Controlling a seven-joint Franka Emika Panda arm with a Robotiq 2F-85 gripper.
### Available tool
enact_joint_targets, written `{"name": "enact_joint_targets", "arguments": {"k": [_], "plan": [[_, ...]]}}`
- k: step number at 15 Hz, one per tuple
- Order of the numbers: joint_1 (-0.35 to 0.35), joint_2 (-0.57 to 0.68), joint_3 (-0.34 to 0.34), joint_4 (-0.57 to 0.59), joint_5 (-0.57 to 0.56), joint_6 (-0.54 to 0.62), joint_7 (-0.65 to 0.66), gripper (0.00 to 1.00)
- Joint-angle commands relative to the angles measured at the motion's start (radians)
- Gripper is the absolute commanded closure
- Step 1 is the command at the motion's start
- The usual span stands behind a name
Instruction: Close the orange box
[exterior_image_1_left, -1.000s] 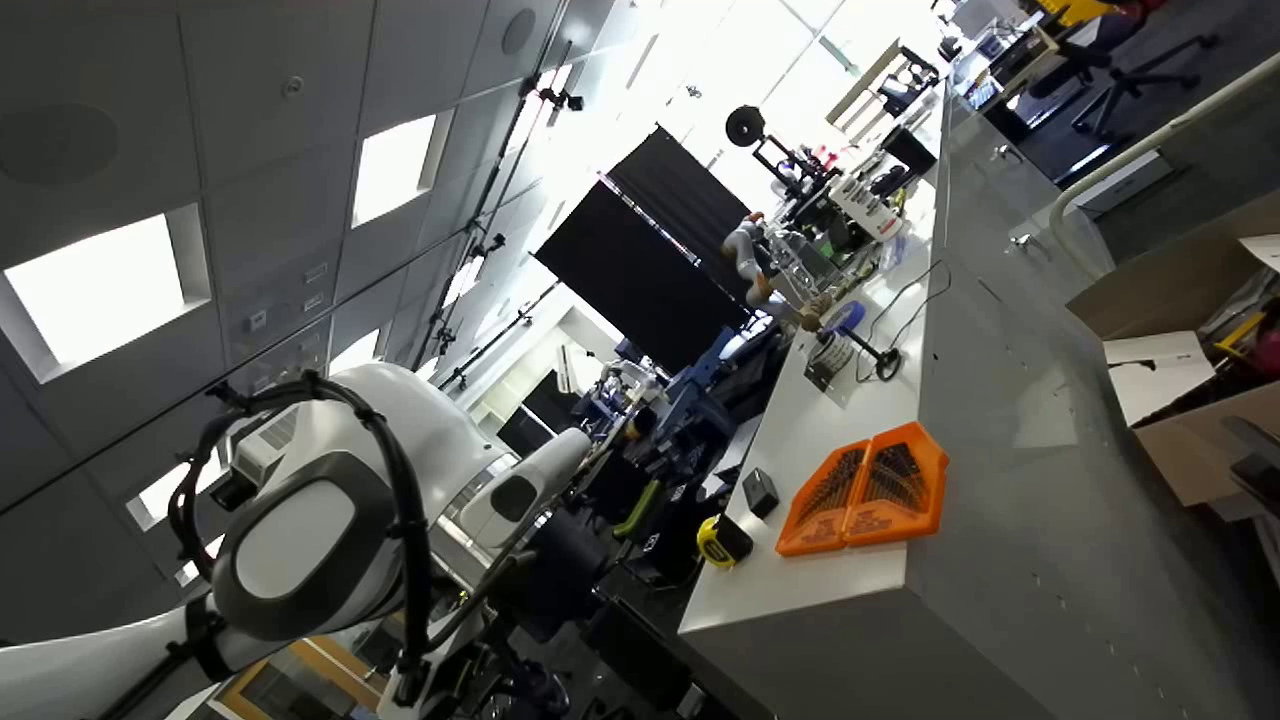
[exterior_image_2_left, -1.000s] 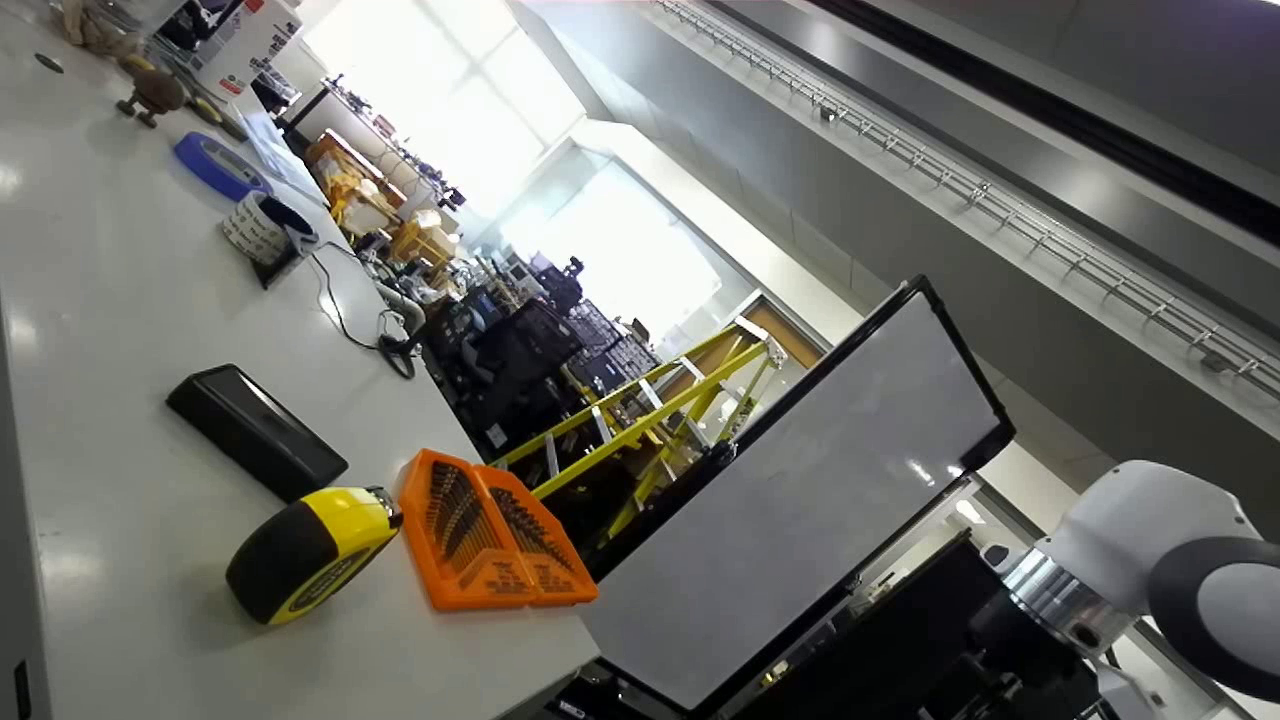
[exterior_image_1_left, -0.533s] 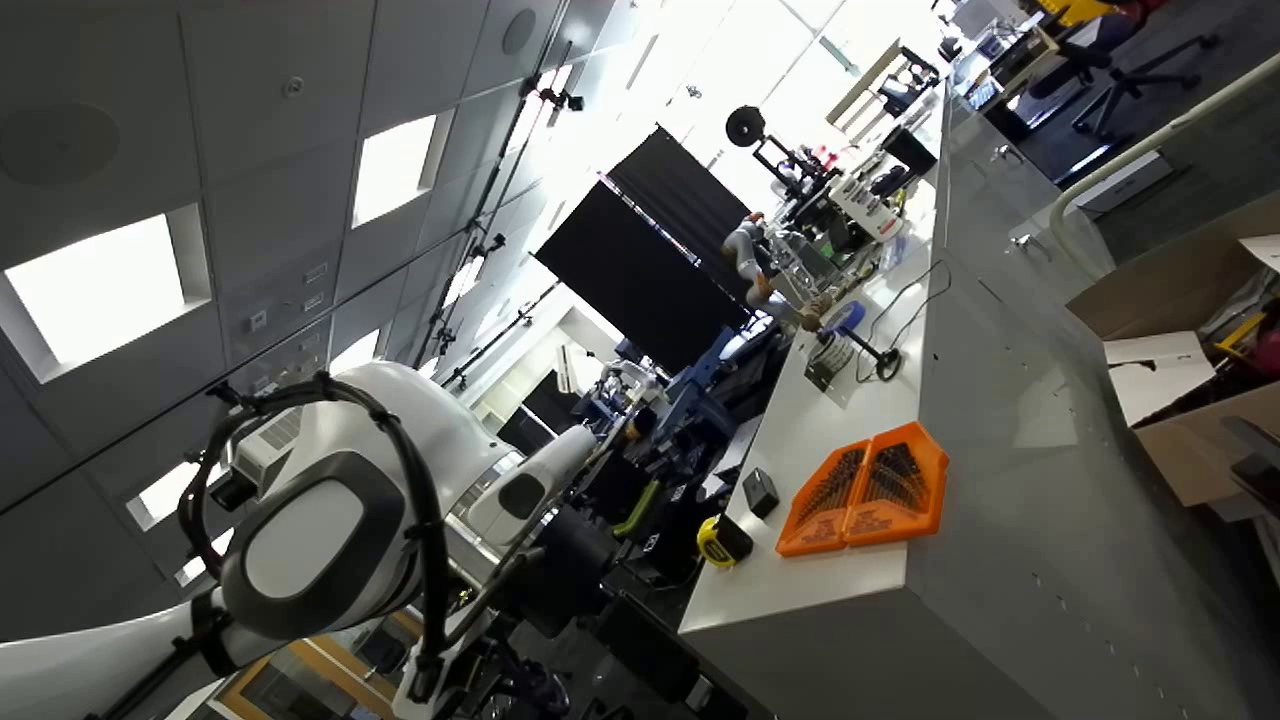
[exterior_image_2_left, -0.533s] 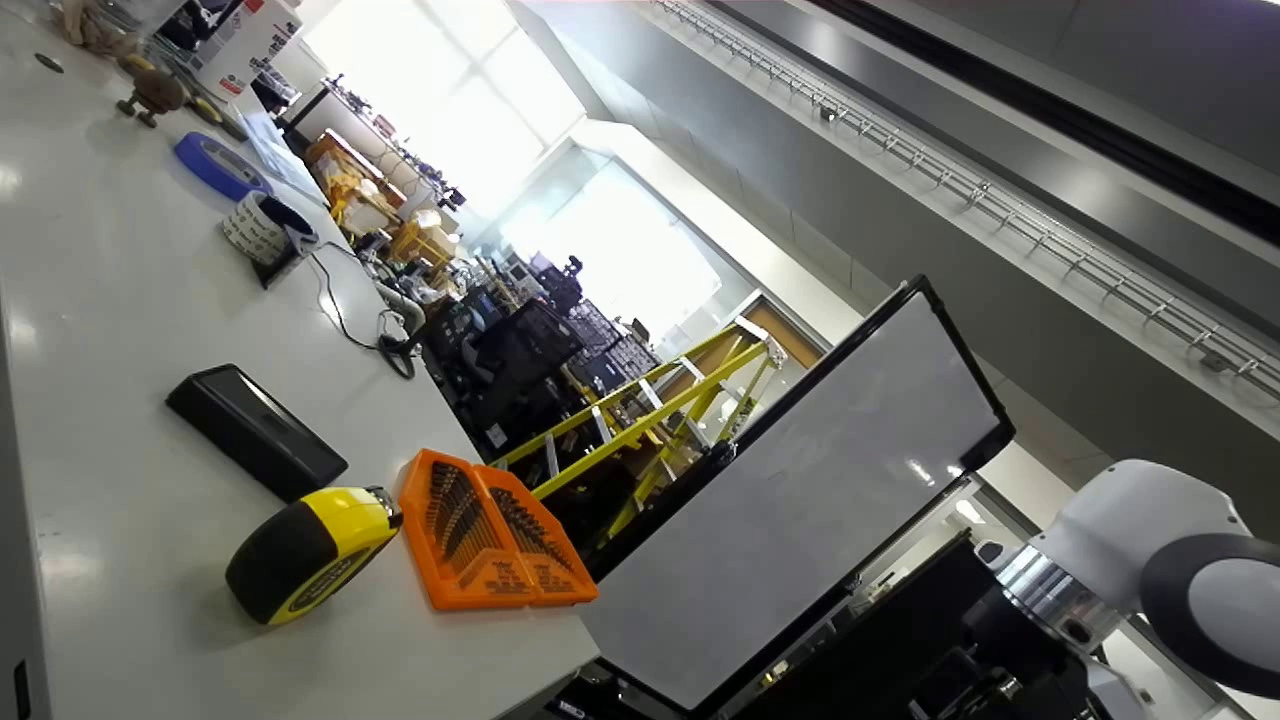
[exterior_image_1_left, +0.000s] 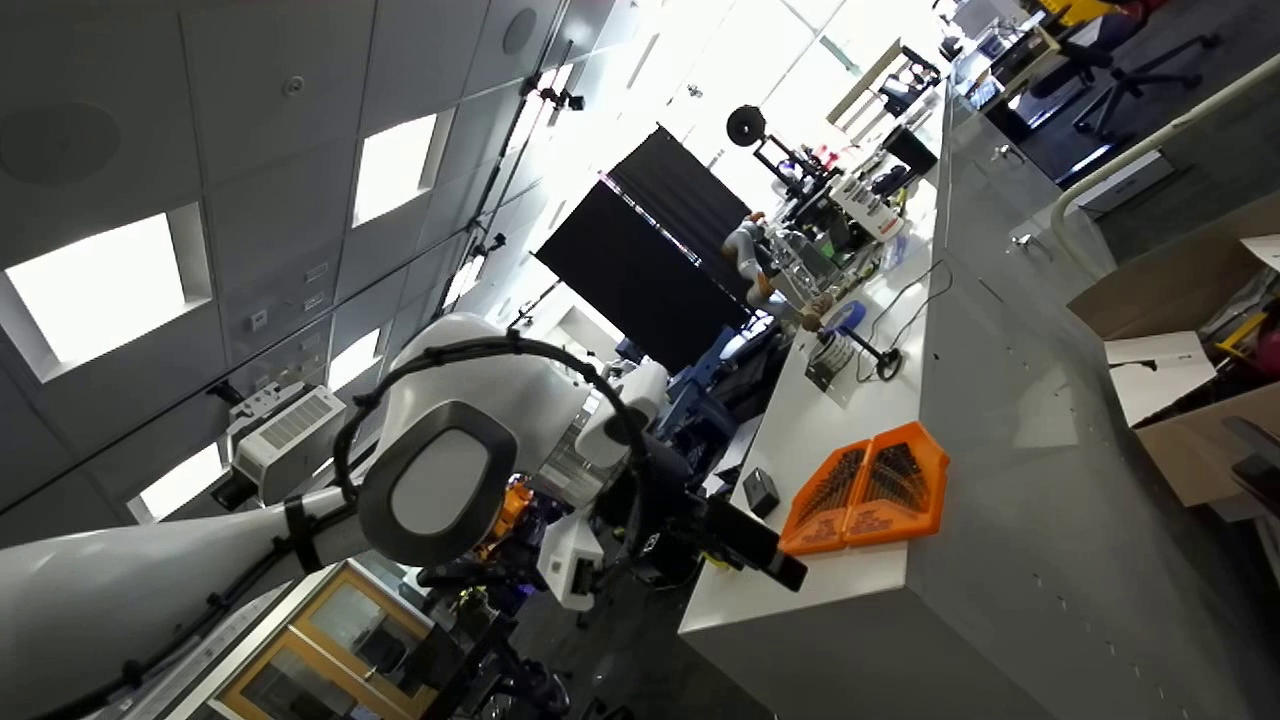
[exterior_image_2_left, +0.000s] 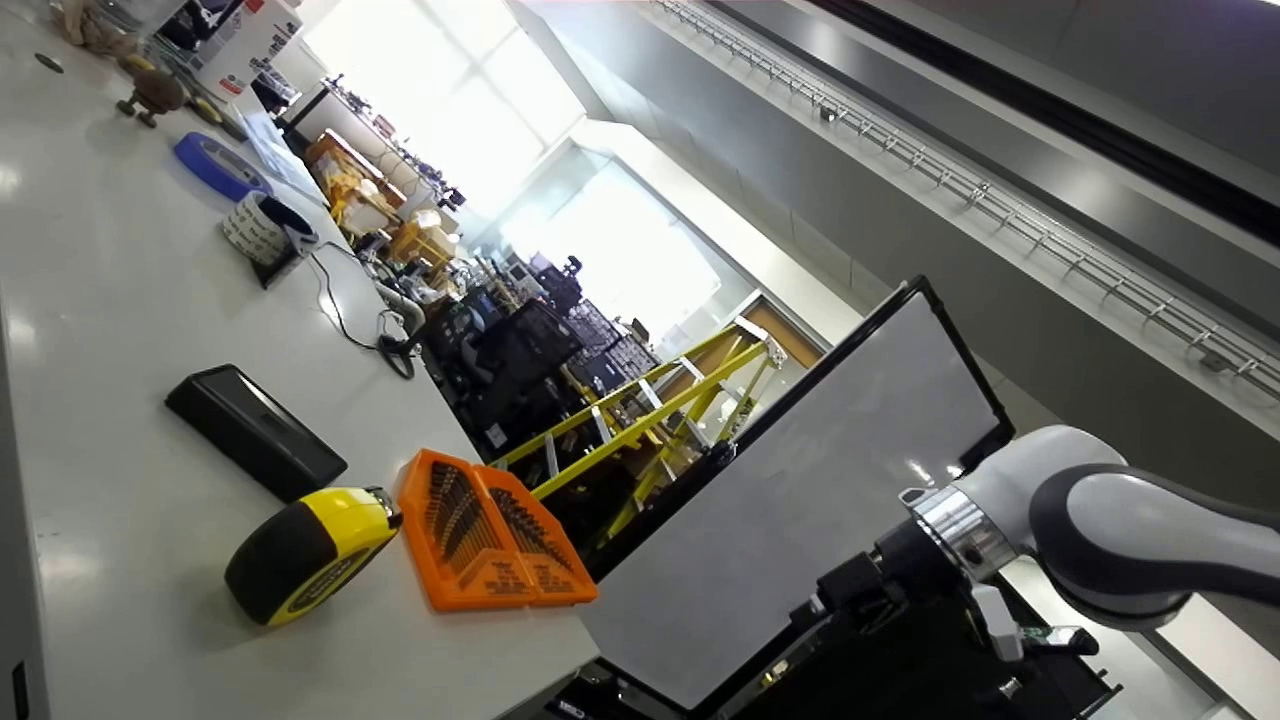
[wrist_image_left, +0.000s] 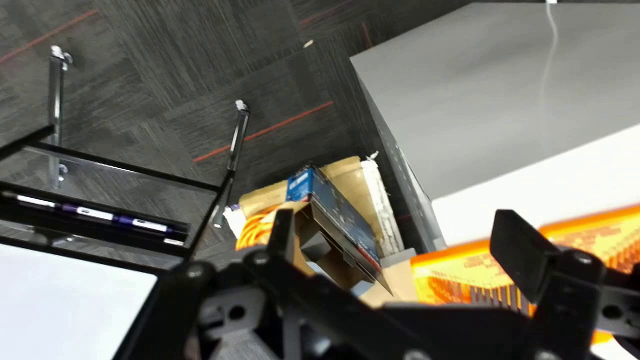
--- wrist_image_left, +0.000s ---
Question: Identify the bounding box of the white cable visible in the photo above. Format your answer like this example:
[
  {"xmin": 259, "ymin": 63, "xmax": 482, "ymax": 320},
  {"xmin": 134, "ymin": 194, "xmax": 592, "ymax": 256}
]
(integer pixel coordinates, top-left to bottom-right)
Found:
[{"xmin": 535, "ymin": 0, "xmax": 564, "ymax": 128}]

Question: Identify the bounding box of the orange hex key box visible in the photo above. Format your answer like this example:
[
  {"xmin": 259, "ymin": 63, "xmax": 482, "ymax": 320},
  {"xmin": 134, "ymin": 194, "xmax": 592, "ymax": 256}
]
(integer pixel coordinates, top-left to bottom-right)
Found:
[{"xmin": 407, "ymin": 203, "xmax": 640, "ymax": 317}]

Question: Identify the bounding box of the black framed monitor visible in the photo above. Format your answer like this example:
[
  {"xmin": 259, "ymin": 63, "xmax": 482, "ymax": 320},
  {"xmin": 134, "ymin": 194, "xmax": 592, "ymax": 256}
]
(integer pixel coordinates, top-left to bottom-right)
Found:
[{"xmin": 0, "ymin": 123, "xmax": 223, "ymax": 264}]

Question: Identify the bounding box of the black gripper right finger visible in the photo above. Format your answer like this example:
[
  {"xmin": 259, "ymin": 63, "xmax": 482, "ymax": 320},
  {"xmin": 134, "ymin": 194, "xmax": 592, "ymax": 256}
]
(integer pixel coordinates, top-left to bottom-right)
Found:
[{"xmin": 490, "ymin": 209, "xmax": 607, "ymax": 317}]

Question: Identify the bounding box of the blue product box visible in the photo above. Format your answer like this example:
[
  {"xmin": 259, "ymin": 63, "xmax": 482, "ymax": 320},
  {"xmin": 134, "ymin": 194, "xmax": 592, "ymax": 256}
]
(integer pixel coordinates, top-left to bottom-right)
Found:
[{"xmin": 284, "ymin": 164, "xmax": 396, "ymax": 297}]

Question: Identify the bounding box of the open cardboard box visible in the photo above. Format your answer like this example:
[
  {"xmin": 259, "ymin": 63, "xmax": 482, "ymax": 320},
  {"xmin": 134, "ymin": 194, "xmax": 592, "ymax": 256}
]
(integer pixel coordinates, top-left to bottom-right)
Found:
[{"xmin": 226, "ymin": 155, "xmax": 418, "ymax": 308}]

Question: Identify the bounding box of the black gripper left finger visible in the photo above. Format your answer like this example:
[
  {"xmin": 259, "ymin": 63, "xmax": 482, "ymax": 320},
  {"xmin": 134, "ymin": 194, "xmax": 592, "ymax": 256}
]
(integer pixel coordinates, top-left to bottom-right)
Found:
[{"xmin": 263, "ymin": 209, "xmax": 315, "ymax": 285}]

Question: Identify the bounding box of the chrome metal leg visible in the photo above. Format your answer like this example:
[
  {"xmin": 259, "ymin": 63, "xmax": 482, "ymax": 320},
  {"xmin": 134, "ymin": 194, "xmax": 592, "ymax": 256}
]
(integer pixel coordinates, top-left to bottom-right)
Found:
[
  {"xmin": 46, "ymin": 44, "xmax": 74, "ymax": 191},
  {"xmin": 211, "ymin": 99, "xmax": 252, "ymax": 232}
]

